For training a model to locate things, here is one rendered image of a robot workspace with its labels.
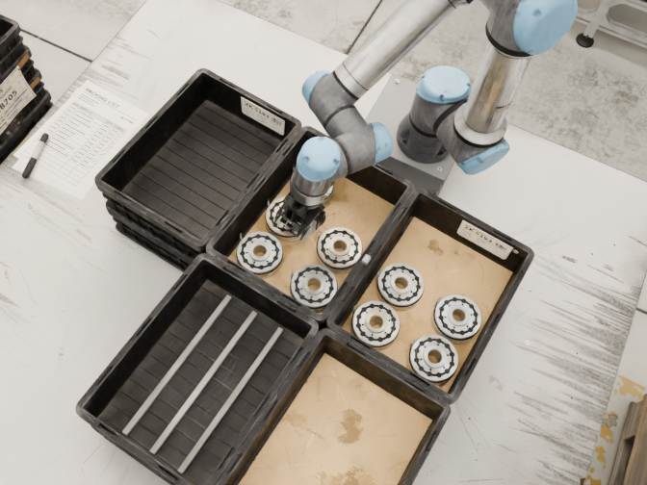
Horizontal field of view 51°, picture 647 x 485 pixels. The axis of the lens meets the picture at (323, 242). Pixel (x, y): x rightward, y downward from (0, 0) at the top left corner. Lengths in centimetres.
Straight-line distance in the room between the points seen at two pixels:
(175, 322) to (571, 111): 209
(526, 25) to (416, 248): 60
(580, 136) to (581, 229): 117
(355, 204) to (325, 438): 55
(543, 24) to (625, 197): 87
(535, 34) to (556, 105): 186
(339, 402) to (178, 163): 69
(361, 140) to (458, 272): 45
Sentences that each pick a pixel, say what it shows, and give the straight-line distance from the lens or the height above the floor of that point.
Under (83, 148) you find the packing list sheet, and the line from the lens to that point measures 191.
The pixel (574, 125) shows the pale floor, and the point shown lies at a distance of 304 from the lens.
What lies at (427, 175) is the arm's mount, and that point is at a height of 79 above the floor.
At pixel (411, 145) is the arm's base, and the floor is 84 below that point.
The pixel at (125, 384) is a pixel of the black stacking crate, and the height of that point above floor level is 83.
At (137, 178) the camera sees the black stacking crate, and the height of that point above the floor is 83.
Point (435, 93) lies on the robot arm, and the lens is 157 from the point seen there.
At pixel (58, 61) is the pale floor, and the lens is 309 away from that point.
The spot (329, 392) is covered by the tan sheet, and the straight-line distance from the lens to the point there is 143.
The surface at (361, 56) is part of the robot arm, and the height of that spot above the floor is 124.
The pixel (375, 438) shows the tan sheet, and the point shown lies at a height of 83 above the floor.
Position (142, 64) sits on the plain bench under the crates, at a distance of 205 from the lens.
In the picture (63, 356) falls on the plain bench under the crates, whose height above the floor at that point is 70.
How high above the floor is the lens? 221
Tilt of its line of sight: 63 degrees down
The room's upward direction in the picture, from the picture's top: 8 degrees clockwise
